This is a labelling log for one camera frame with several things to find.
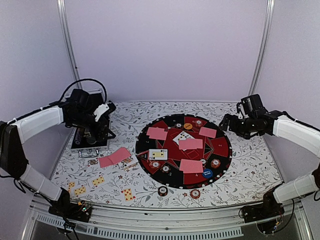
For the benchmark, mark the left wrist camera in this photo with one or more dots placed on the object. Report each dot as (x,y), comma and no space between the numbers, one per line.
(105,108)

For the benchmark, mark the face-down card seat four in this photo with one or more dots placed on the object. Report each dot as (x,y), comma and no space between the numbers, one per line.
(183,162)

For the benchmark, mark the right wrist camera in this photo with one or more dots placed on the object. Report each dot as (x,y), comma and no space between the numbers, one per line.
(251,106)

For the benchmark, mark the diamonds card bottom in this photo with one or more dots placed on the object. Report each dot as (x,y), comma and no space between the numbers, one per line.
(79,191)

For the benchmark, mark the hearts card on cloth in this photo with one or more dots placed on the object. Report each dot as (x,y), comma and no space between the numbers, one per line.
(127,194)

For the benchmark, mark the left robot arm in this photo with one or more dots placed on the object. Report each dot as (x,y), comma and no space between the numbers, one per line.
(18,97)

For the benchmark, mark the red playing card deck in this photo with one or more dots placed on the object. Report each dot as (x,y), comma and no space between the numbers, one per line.
(119,155)

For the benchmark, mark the orange poker chip stack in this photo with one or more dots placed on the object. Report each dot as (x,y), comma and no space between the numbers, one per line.
(195,194)

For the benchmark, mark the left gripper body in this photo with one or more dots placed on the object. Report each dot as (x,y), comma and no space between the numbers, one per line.
(93,131)

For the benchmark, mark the spades community card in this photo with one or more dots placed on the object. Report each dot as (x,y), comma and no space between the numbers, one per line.
(182,136)

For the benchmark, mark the left aluminium frame post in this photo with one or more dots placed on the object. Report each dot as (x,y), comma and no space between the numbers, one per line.
(67,38)

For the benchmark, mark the blue small blind button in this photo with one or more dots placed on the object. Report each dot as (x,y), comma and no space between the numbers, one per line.
(207,173)

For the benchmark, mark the two of clubs card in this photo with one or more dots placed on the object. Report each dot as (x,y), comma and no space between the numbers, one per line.
(158,154)

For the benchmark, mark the round red black poker mat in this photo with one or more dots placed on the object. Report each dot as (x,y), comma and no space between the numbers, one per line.
(213,148)

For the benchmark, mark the face-down card seat one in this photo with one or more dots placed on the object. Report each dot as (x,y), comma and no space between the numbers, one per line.
(208,132)

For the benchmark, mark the aluminium poker case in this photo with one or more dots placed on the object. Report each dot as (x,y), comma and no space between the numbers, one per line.
(83,143)

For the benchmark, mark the right aluminium frame post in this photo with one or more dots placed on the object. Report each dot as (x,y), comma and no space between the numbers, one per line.
(267,24)

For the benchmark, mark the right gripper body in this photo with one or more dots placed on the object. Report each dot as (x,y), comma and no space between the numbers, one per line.
(243,129)

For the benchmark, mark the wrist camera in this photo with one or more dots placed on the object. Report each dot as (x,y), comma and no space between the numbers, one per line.
(251,106)
(105,108)

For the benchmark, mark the face-down community card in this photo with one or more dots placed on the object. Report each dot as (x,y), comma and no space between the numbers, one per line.
(197,143)
(186,144)

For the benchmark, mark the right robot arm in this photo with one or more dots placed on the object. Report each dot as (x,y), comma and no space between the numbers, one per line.
(295,146)

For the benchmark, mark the front aluminium rail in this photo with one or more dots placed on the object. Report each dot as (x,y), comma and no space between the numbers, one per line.
(109,222)

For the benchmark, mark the diamonds card left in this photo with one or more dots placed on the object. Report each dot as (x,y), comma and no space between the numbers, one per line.
(70,185)

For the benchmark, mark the face-down card seat eight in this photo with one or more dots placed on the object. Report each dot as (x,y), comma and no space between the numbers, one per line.
(152,131)

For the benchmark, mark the aluminium frame post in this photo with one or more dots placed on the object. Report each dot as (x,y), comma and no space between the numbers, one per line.
(267,24)
(67,38)

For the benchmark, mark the dark poker chip stack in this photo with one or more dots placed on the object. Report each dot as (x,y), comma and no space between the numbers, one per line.
(162,191)

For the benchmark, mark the face card on cloth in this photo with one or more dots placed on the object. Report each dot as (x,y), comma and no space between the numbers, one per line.
(92,163)

